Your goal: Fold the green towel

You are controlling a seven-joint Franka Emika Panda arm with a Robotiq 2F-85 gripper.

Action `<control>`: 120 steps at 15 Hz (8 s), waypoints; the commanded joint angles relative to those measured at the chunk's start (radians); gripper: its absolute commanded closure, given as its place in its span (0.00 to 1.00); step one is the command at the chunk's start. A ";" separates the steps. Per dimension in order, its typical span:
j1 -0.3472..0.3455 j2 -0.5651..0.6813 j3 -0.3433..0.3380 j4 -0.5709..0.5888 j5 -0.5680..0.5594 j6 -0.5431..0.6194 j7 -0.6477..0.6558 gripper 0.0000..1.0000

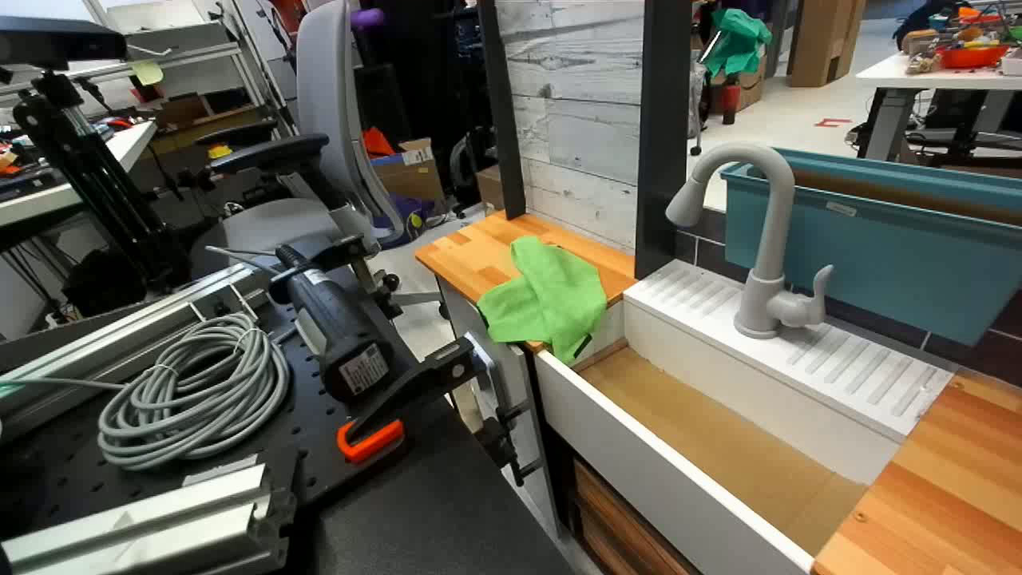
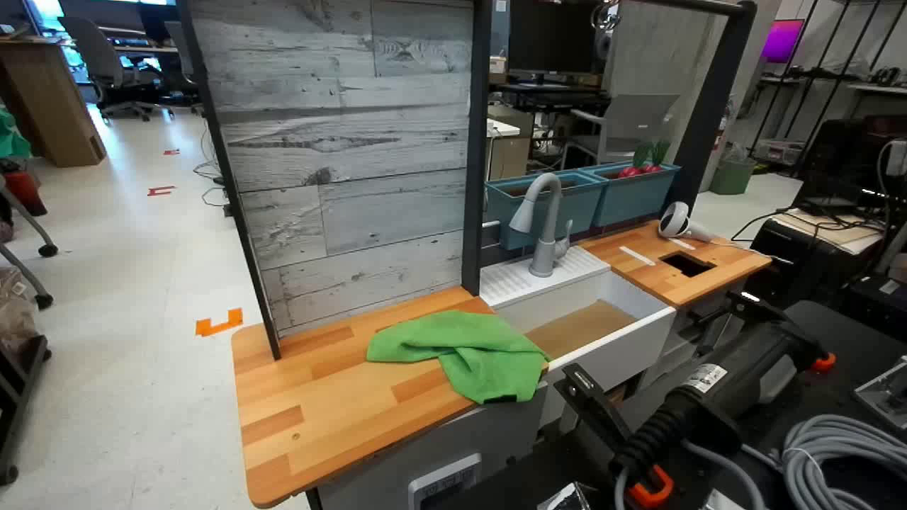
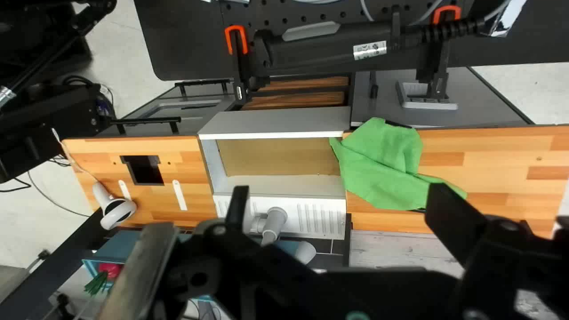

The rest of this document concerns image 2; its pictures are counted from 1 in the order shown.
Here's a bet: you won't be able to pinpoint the green towel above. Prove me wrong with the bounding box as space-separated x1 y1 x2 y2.
364 309 548 407

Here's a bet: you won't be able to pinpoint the grey kitchen faucet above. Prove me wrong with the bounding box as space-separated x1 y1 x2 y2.
507 169 574 280

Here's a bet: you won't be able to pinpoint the teal plastic bin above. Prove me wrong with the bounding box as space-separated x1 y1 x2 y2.
588 162 683 229
483 169 607 255

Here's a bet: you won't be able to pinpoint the grey wood-pattern back panel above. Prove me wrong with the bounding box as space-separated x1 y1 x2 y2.
186 0 475 335

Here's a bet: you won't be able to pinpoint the white sink basin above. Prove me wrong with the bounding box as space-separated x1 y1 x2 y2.
479 246 679 393

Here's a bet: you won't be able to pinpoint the white strip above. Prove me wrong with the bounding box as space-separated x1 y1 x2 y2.
618 243 660 270

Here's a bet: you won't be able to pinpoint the grey cabinet front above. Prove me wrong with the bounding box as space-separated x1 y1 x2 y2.
309 380 548 510

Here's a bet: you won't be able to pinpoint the white headphones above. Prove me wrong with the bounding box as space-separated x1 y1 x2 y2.
653 199 694 241

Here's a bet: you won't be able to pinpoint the black monitor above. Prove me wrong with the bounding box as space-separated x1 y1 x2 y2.
507 0 608 78

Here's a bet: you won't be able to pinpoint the orange floor tape marker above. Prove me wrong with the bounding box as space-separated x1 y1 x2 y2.
191 306 245 340

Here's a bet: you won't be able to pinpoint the black clamp with orange trigger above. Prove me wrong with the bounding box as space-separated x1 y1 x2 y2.
564 362 707 510

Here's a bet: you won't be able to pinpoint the green bucket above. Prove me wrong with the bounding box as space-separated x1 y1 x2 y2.
707 149 757 199

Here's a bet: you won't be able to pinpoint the black box with white label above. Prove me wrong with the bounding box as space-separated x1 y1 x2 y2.
673 314 838 447

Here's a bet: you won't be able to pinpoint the black office chair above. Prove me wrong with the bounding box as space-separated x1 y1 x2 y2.
62 12 162 122

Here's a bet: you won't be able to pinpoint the wooden desk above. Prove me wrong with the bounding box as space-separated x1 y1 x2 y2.
0 34 106 169

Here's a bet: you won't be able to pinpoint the black upright frame post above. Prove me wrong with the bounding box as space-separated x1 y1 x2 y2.
458 0 496 298

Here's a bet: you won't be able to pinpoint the black slanted frame post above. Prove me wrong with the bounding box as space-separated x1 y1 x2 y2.
174 0 282 362

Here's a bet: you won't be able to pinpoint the grey coiled cable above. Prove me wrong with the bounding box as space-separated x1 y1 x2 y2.
775 411 907 510

